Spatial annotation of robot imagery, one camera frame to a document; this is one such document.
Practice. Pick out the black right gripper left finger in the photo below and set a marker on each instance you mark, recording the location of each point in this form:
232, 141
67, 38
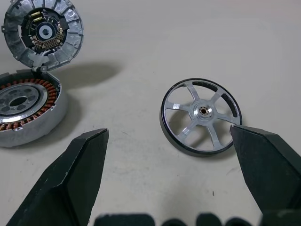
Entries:
63, 179

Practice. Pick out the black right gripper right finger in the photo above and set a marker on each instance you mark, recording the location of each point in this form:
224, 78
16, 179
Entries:
268, 169

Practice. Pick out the silver spoked rotor ring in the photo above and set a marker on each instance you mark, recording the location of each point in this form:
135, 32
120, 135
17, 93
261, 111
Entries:
204, 112

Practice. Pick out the motor base with copper windings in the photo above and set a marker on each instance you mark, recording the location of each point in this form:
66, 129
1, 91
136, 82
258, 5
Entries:
54, 122

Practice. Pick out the motor cover with circuit board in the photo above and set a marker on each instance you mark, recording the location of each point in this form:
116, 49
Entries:
44, 30

